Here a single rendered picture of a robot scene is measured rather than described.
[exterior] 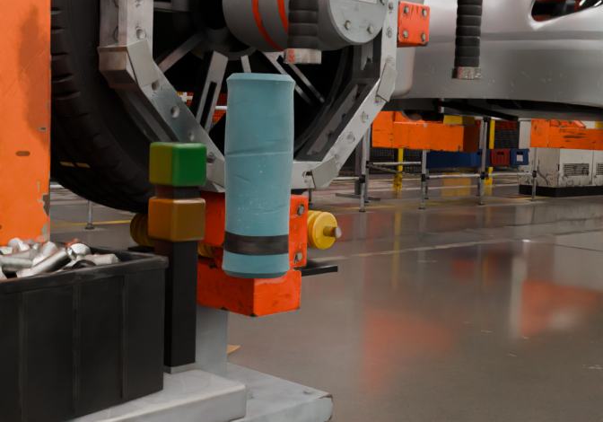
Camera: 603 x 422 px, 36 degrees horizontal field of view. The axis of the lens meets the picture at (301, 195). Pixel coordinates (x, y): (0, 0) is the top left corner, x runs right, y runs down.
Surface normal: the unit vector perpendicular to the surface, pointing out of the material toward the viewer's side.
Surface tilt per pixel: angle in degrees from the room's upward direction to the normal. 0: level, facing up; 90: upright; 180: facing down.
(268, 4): 101
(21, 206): 90
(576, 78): 108
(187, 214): 90
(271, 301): 90
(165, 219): 90
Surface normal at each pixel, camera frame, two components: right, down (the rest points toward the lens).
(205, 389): 0.04, -1.00
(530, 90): -0.51, 0.32
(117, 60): -0.69, 0.04
